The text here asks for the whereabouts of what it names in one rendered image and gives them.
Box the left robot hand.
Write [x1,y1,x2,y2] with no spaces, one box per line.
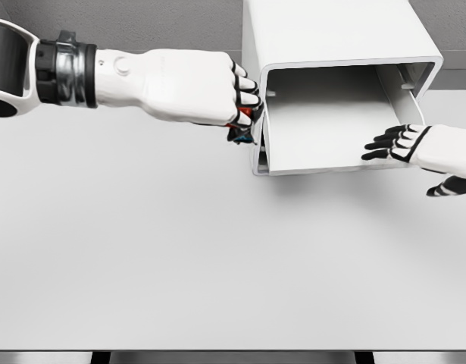
[142,49,265,144]

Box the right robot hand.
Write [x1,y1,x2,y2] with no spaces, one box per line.
[361,123,466,198]

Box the red blue black load switch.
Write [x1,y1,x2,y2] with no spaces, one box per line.
[225,107,256,146]

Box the white cabinet drawer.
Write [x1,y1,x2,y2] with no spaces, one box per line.
[257,64,425,177]

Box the white tabletop storage cabinet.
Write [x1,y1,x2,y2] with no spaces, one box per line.
[242,0,445,177]

